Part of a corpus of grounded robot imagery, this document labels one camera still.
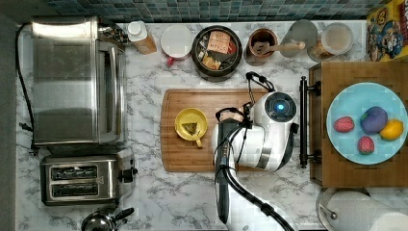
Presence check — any stainless steel toaster oven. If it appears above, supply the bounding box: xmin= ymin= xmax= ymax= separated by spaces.
xmin=32 ymin=16 xmax=127 ymax=145

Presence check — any colourful cereal box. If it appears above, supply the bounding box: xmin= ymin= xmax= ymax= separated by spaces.
xmin=367 ymin=0 xmax=408 ymax=62

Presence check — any white cap sauce bottle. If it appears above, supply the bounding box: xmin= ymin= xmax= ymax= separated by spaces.
xmin=127 ymin=21 xmax=157 ymax=55

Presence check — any black drawer handle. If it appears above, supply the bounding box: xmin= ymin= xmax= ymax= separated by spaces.
xmin=299 ymin=76 xmax=320 ymax=168

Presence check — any white lid red jar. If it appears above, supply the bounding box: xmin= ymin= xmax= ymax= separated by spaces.
xmin=161 ymin=25 xmax=192 ymax=66

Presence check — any glass jar with grey lid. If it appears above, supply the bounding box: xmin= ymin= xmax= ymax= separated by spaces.
xmin=281 ymin=19 xmax=318 ymax=58

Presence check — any stainless steel slot toaster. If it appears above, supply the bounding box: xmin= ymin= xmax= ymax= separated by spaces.
xmin=40 ymin=154 xmax=138 ymax=206

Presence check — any wooden drawer cabinet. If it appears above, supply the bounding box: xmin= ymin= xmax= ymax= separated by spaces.
xmin=308 ymin=62 xmax=407 ymax=188

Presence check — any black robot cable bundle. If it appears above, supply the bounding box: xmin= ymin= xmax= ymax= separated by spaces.
xmin=213 ymin=71 xmax=295 ymax=231

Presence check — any white paper towel roll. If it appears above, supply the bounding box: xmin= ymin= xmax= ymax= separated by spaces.
xmin=326 ymin=191 xmax=408 ymax=231

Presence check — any purple plum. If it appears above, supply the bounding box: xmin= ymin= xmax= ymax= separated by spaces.
xmin=360 ymin=106 xmax=388 ymax=134

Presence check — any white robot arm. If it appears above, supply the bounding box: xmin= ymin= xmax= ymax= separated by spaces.
xmin=212 ymin=91 xmax=298 ymax=231

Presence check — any wooden cutting board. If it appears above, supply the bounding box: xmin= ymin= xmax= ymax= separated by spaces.
xmin=160 ymin=89 xmax=250 ymax=172

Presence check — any light blue plate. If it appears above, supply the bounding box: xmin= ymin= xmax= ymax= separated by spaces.
xmin=325 ymin=83 xmax=407 ymax=165

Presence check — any lower red strawberry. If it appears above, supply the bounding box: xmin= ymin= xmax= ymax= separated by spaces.
xmin=357 ymin=136 xmax=375 ymax=154

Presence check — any red strawberry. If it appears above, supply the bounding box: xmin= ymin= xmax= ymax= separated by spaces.
xmin=333 ymin=116 xmax=354 ymax=133
xmin=357 ymin=136 xmax=375 ymax=154

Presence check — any left red strawberry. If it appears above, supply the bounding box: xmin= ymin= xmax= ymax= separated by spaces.
xmin=333 ymin=116 xmax=354 ymax=133

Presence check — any clear jar white lid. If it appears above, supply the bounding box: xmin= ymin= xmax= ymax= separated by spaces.
xmin=307 ymin=23 xmax=353 ymax=62

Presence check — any yellow mug with teabag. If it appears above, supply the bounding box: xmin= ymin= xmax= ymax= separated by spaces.
xmin=174 ymin=108 xmax=208 ymax=148

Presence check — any shiny steel kettle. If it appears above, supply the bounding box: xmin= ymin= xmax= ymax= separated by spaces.
xmin=81 ymin=208 xmax=135 ymax=231

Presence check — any black toaster oven cord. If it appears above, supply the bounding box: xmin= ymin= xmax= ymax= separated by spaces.
xmin=14 ymin=23 xmax=38 ymax=157

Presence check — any black tea container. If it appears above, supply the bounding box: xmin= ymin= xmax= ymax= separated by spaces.
xmin=191 ymin=25 xmax=242 ymax=82

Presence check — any wooden spoon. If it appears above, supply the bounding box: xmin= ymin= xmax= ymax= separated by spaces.
xmin=253 ymin=41 xmax=306 ymax=55

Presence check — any yellow lemon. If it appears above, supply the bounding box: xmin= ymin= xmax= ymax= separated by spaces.
xmin=379 ymin=119 xmax=403 ymax=141

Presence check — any brown wooden utensil cup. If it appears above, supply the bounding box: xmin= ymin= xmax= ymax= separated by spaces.
xmin=244 ymin=28 xmax=277 ymax=66

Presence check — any steel paper towel holder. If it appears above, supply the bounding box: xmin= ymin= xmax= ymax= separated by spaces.
xmin=315 ymin=187 xmax=371 ymax=231

